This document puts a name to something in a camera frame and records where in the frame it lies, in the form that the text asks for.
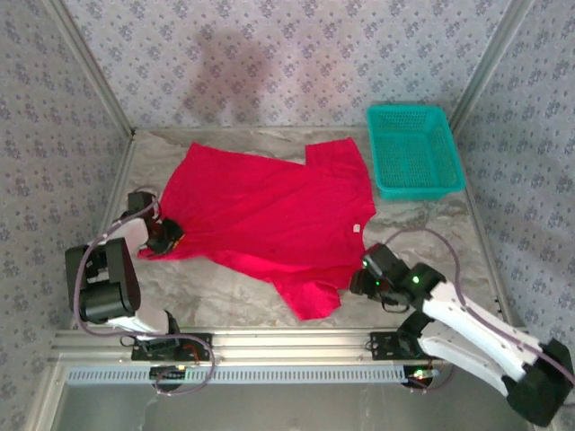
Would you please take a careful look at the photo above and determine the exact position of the red t-shirt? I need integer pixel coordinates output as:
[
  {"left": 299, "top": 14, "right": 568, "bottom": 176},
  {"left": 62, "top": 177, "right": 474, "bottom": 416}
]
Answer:
[{"left": 137, "top": 138, "right": 377, "bottom": 322}]

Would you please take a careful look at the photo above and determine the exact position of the teal plastic basket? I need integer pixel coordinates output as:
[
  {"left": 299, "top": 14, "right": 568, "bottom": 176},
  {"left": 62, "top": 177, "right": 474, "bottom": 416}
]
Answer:
[{"left": 365, "top": 104, "right": 466, "bottom": 202}]

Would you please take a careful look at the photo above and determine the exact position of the grey metal sheet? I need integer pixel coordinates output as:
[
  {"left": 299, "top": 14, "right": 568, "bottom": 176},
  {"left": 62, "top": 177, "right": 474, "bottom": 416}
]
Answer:
[{"left": 49, "top": 383, "right": 540, "bottom": 431}]

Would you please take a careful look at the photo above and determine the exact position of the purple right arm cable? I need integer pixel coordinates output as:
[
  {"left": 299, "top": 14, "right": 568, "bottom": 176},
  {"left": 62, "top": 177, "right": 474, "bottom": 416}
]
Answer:
[{"left": 381, "top": 226, "right": 575, "bottom": 396}]

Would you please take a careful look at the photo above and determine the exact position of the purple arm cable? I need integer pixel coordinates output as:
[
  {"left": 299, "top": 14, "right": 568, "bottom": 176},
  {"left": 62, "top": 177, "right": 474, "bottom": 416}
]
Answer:
[
  {"left": 381, "top": 226, "right": 575, "bottom": 396},
  {"left": 73, "top": 186, "right": 217, "bottom": 396}
]

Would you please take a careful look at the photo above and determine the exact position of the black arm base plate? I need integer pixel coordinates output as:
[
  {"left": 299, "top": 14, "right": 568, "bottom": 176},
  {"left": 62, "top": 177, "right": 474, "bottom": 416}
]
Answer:
[
  {"left": 368, "top": 331, "right": 453, "bottom": 362},
  {"left": 130, "top": 332, "right": 213, "bottom": 363}
]

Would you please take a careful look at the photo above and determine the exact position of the aluminium table side rail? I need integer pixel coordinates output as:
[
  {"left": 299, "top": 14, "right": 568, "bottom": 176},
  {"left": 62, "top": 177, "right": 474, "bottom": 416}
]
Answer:
[
  {"left": 69, "top": 132, "right": 138, "bottom": 331},
  {"left": 461, "top": 188, "right": 517, "bottom": 329}
]

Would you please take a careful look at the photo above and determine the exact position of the aluminium frame rail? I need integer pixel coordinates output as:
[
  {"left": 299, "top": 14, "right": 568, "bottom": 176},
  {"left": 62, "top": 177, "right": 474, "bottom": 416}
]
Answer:
[{"left": 48, "top": 327, "right": 539, "bottom": 365}]

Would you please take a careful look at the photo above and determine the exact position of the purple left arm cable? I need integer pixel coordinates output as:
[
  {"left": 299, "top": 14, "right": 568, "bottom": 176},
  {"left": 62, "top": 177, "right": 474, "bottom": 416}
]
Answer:
[{"left": 73, "top": 186, "right": 217, "bottom": 396}]

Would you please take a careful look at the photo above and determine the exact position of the aluminium corner post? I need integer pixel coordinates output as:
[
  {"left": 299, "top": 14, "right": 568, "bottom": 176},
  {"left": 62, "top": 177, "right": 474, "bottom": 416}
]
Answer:
[
  {"left": 42, "top": 0, "right": 137, "bottom": 138},
  {"left": 447, "top": 0, "right": 539, "bottom": 131}
]

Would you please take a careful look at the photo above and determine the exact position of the grey slotted cable duct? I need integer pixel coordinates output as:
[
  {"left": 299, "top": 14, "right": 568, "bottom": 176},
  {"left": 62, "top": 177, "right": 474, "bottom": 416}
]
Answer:
[{"left": 65, "top": 364, "right": 408, "bottom": 386}]

